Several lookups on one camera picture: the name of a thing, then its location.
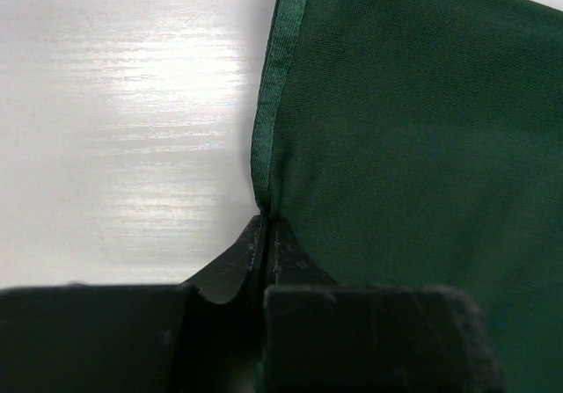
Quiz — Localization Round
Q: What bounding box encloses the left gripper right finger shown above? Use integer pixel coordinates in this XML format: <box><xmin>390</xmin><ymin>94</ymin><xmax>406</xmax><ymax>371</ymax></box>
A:
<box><xmin>263</xmin><ymin>219</ymin><xmax>506</xmax><ymax>392</ymax></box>

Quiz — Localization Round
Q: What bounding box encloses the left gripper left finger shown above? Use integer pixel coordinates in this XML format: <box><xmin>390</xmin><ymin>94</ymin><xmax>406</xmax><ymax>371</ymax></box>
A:
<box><xmin>1</xmin><ymin>216</ymin><xmax>264</xmax><ymax>392</ymax></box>

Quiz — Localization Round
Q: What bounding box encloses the dark green cloth napkin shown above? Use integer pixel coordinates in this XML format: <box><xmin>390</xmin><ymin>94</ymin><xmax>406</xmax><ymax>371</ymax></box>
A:
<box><xmin>251</xmin><ymin>0</ymin><xmax>562</xmax><ymax>392</ymax></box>

